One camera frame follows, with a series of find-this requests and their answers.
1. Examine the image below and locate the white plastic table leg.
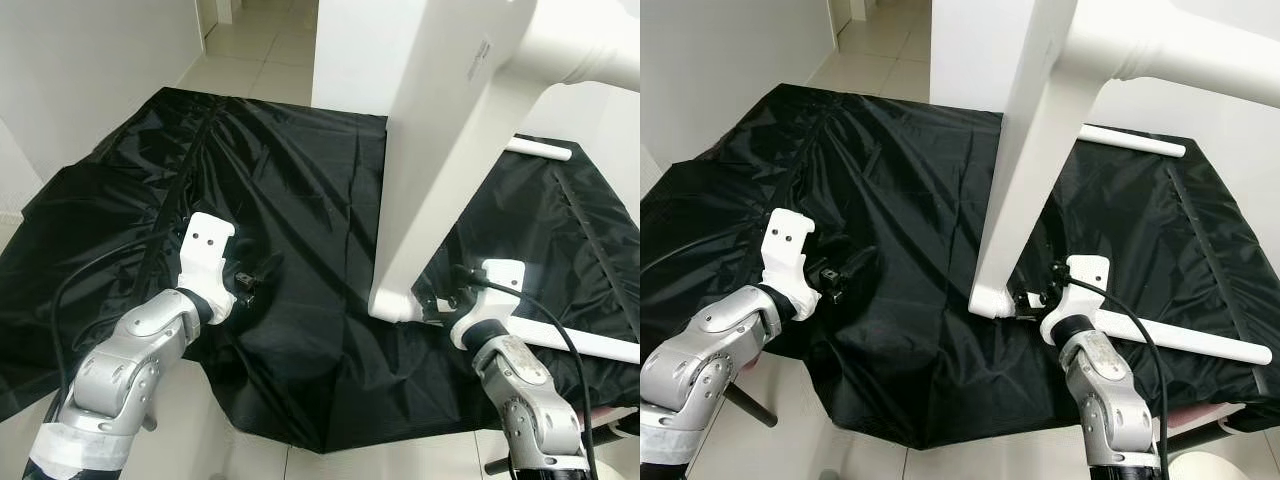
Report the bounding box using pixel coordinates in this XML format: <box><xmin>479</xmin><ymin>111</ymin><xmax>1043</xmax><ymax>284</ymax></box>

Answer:
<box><xmin>405</xmin><ymin>298</ymin><xmax>641</xmax><ymax>365</ymax></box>
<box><xmin>500</xmin><ymin>0</ymin><xmax>641</xmax><ymax>93</ymax></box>
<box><xmin>1003</xmin><ymin>293</ymin><xmax>1274</xmax><ymax>367</ymax></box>
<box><xmin>505</xmin><ymin>136</ymin><xmax>574</xmax><ymax>162</ymax></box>
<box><xmin>1078</xmin><ymin>124</ymin><xmax>1188</xmax><ymax>159</ymax></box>
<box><xmin>1065</xmin><ymin>0</ymin><xmax>1280</xmax><ymax>111</ymax></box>

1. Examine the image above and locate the white round stool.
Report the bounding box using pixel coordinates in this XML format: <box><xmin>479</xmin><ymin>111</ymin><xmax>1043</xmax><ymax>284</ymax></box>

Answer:
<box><xmin>1168</xmin><ymin>452</ymin><xmax>1243</xmax><ymax>480</ymax></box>

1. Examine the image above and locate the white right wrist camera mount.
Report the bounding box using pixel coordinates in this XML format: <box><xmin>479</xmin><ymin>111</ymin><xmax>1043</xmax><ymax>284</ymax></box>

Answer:
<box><xmin>450</xmin><ymin>259</ymin><xmax>527</xmax><ymax>350</ymax></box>
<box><xmin>1038</xmin><ymin>255</ymin><xmax>1112</xmax><ymax>346</ymax></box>

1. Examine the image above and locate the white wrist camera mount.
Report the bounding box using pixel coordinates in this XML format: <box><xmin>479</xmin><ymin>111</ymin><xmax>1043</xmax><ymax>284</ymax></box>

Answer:
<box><xmin>760</xmin><ymin>208</ymin><xmax>823</xmax><ymax>303</ymax></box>
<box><xmin>450</xmin><ymin>259</ymin><xmax>527</xmax><ymax>350</ymax></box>
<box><xmin>1038</xmin><ymin>255</ymin><xmax>1112</xmax><ymax>346</ymax></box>
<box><xmin>178</xmin><ymin>212</ymin><xmax>239</xmax><ymax>307</ymax></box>

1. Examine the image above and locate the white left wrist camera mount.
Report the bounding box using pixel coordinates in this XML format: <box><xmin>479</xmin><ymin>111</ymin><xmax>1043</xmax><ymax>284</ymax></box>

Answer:
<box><xmin>760</xmin><ymin>208</ymin><xmax>823</xmax><ymax>303</ymax></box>
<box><xmin>178</xmin><ymin>212</ymin><xmax>239</xmax><ymax>307</ymax></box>

